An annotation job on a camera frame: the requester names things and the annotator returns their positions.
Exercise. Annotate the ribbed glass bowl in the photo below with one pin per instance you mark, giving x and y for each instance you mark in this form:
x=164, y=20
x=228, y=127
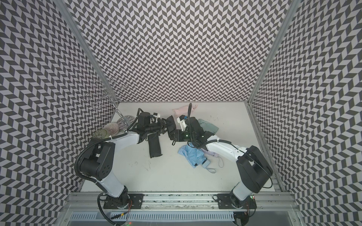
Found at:
x=111, y=128

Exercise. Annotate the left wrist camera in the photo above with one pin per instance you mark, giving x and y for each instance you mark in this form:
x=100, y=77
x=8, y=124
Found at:
x=155, y=117

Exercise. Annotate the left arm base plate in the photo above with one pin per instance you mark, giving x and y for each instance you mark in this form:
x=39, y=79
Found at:
x=133, y=201

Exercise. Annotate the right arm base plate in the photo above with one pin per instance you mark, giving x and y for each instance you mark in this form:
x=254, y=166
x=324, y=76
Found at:
x=228, y=201

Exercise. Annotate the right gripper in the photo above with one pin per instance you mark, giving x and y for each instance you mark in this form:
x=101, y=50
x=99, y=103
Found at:
x=178, y=138

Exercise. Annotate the blue sleeved umbrella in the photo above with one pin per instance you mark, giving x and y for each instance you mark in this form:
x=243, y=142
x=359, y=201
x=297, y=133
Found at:
x=196, y=157

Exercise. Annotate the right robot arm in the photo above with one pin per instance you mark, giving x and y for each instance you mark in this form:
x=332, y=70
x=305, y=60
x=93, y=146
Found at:
x=253, y=168

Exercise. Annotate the green drinking glass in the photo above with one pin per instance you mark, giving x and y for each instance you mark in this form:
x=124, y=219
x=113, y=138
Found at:
x=100, y=134

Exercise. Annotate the lavender sleeved umbrella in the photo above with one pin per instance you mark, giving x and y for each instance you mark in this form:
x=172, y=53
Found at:
x=213, y=154

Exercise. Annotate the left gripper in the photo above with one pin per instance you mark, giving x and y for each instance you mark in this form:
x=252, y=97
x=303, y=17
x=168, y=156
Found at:
x=163, y=125

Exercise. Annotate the mint green sleeved umbrella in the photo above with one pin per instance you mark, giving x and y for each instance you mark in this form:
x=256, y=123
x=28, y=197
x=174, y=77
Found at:
x=207, y=126

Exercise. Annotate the wire glass rack stand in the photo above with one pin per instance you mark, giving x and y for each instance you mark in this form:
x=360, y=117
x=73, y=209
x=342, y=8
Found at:
x=100, y=95

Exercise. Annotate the pink sleeved umbrella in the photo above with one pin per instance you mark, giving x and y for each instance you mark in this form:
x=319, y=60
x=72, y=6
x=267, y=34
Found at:
x=184, y=110

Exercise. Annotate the black sleeved umbrella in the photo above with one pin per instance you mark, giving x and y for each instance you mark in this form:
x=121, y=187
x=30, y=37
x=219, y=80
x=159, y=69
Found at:
x=154, y=145
x=171, y=128

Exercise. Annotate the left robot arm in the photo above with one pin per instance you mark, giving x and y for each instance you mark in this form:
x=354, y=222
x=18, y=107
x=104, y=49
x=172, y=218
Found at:
x=95, y=162

